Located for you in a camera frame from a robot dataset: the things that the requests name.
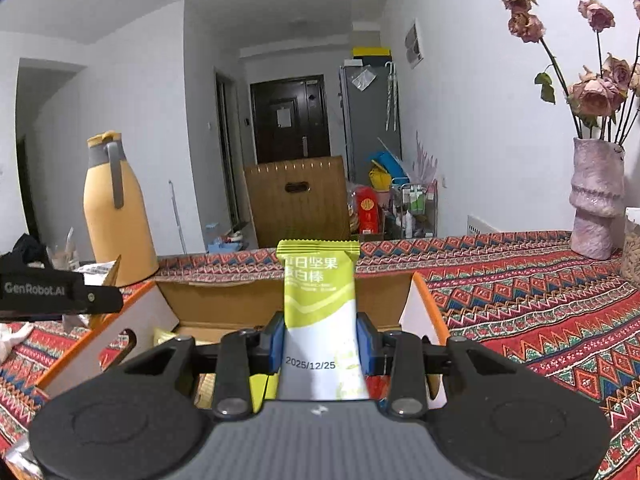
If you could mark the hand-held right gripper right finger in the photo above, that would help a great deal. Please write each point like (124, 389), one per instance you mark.
(367, 345)

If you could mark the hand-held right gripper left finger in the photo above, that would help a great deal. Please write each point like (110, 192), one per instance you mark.
(272, 347)

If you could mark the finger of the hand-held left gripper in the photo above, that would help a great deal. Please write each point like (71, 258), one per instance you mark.
(102, 300)

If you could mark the orange cardboard box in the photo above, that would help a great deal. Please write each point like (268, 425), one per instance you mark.
(200, 300)

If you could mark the black bag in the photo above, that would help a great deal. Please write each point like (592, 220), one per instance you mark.
(27, 247)

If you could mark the clear drinking glass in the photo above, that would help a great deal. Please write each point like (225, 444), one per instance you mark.
(67, 255)

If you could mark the white cloth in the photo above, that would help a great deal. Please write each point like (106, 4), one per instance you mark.
(12, 340)

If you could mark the yellow thermos jug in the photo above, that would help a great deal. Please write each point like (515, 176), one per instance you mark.
(115, 210)

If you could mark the blue storage box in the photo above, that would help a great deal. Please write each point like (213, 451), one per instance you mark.
(220, 247)

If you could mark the red gift box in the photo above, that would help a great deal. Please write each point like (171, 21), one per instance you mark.
(367, 210)

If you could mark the patterned red tablecloth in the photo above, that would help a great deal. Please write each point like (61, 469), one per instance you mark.
(525, 300)

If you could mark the silver snack packet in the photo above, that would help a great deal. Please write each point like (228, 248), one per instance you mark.
(20, 455)

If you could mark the yellow bag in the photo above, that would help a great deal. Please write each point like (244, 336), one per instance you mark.
(378, 177)

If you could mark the blue plastic dustpan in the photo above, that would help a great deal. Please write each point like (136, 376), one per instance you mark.
(390, 162)

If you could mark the grey refrigerator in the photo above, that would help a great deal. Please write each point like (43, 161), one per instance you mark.
(370, 120)

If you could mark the dark entrance door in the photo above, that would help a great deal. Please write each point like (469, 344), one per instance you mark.
(290, 115)

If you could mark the folded white umbrella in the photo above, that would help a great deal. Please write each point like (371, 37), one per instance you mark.
(391, 95)

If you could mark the clear plastic bag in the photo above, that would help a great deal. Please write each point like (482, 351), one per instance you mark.
(362, 77)

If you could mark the pink ceramic vase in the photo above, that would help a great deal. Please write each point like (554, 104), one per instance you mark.
(595, 200)

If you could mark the clear food container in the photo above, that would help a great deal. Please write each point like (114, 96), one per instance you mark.
(631, 255)

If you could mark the yellow and black box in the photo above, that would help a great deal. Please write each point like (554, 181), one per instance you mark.
(372, 52)

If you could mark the dried pink roses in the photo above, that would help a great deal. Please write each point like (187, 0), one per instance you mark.
(595, 85)

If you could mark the white wall panel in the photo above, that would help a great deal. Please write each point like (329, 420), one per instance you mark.
(412, 42)

